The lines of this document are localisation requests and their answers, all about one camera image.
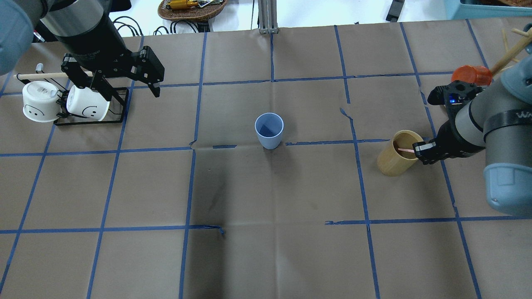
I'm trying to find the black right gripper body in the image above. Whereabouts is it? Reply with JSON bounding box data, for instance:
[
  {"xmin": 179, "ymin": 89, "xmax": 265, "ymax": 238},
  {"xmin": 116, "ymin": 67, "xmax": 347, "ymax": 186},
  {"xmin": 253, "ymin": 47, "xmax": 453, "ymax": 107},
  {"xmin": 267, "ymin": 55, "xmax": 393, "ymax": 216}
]
[{"xmin": 432, "ymin": 120, "xmax": 485, "ymax": 160}]

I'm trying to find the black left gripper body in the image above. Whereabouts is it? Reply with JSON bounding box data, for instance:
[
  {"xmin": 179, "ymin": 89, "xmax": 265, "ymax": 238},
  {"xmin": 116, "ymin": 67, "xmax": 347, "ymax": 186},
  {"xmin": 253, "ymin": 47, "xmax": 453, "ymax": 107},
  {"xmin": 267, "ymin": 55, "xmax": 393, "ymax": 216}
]
[{"xmin": 61, "ymin": 46, "xmax": 165, "ymax": 88}]

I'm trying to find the pink chopstick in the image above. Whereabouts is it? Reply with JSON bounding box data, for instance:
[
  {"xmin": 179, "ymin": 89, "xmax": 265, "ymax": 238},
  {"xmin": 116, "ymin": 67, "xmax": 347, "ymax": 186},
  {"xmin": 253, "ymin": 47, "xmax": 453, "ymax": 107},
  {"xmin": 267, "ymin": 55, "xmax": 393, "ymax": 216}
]
[{"xmin": 397, "ymin": 147, "xmax": 415, "ymax": 153}]

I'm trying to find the light blue cup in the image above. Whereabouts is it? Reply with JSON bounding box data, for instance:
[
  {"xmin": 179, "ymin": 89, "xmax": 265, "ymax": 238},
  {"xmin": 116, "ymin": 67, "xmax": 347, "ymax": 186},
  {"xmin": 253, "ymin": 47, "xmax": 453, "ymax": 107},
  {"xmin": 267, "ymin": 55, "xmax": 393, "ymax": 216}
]
[{"xmin": 254, "ymin": 113, "xmax": 285, "ymax": 150}]

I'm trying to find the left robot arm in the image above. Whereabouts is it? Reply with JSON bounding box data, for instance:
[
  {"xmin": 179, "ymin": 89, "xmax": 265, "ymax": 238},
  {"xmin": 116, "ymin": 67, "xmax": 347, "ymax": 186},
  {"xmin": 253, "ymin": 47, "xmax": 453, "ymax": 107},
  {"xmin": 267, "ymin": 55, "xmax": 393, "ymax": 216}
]
[{"xmin": 0, "ymin": 0, "xmax": 165, "ymax": 101}]

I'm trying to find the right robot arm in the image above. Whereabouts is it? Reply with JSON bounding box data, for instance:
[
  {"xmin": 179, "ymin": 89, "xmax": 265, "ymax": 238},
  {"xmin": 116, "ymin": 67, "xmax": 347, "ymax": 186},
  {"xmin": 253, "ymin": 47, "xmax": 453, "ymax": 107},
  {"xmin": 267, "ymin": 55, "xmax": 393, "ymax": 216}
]
[{"xmin": 413, "ymin": 57, "xmax": 532, "ymax": 218}]

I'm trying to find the orange cup on stand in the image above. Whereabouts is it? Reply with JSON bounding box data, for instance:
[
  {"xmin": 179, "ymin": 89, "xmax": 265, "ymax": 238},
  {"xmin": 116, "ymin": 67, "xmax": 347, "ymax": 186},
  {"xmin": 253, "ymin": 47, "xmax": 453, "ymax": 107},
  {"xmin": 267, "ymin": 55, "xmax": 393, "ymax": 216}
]
[{"xmin": 451, "ymin": 65, "xmax": 493, "ymax": 86}]

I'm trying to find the white smiley mug right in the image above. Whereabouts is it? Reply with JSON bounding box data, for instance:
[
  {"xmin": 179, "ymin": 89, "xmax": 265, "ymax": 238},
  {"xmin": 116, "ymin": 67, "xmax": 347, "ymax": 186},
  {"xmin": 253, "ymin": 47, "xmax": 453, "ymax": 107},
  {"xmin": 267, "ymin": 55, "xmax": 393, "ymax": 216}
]
[{"xmin": 66, "ymin": 86, "xmax": 110, "ymax": 121}]

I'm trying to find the white smiley mug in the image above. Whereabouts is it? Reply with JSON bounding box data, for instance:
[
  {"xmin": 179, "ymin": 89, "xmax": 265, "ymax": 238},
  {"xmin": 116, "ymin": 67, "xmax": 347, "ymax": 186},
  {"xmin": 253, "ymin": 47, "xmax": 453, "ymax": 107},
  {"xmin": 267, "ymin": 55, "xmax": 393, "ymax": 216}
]
[
  {"xmin": 22, "ymin": 81, "xmax": 61, "ymax": 123},
  {"xmin": 66, "ymin": 86, "xmax": 110, "ymax": 121}
]

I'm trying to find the bamboo cylinder holder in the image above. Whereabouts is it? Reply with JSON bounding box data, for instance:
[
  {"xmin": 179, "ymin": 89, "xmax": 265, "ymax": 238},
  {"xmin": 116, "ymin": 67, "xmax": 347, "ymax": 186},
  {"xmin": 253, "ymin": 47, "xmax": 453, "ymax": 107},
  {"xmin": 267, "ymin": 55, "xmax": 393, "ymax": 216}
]
[{"xmin": 377, "ymin": 130, "xmax": 423, "ymax": 176}]

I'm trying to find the wooden rack rod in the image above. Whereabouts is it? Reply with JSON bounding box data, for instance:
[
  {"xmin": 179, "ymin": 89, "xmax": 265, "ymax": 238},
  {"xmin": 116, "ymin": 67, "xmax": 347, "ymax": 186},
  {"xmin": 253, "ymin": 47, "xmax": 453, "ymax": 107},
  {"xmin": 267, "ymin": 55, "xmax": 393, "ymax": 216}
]
[{"xmin": 12, "ymin": 72, "xmax": 69, "ymax": 80}]

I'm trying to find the white smiley mug left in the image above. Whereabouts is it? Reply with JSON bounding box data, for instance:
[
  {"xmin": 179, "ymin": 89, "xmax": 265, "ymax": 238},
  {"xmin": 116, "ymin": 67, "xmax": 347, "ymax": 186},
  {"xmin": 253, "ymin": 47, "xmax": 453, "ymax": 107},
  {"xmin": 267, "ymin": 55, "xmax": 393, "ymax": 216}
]
[{"xmin": 22, "ymin": 81, "xmax": 61, "ymax": 123}]

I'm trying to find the small wicker basket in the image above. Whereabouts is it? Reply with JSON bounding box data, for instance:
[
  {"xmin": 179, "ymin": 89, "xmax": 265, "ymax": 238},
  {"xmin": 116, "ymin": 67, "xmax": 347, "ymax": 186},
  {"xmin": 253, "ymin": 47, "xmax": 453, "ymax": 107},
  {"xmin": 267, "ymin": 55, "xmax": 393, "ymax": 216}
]
[{"xmin": 158, "ymin": 0, "xmax": 228, "ymax": 21}]

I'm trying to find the light blue tray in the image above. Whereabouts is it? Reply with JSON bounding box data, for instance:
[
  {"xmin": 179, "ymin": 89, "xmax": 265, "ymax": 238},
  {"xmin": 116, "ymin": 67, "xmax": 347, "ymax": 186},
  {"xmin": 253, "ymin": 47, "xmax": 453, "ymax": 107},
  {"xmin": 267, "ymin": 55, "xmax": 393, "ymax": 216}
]
[{"xmin": 444, "ymin": 0, "xmax": 532, "ymax": 20}]

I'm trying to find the black power adapter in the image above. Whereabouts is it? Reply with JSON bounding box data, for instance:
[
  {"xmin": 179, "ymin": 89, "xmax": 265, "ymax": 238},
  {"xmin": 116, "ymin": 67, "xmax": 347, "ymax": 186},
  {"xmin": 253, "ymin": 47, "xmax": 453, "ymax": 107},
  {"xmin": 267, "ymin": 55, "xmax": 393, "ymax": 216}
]
[{"xmin": 385, "ymin": 0, "xmax": 405, "ymax": 22}]

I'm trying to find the black wire mug rack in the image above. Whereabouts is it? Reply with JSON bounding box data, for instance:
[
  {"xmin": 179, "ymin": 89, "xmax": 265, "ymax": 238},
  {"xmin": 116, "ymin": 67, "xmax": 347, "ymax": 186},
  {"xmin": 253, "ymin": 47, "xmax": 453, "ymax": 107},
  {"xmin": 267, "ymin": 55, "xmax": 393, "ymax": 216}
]
[{"xmin": 22, "ymin": 77, "xmax": 118, "ymax": 123}]

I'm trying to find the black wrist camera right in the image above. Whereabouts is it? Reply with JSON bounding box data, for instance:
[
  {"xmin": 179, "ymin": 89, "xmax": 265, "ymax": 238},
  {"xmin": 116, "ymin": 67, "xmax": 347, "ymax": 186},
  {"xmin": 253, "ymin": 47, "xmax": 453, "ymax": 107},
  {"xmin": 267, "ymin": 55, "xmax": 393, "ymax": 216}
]
[{"xmin": 427, "ymin": 80, "xmax": 485, "ymax": 105}]

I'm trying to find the aluminium frame post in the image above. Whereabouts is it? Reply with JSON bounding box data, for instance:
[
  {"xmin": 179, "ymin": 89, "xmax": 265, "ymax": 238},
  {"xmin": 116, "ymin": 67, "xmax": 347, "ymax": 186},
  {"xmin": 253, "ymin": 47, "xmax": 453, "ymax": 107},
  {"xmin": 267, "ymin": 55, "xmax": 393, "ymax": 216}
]
[{"xmin": 258, "ymin": 0, "xmax": 279, "ymax": 34}]

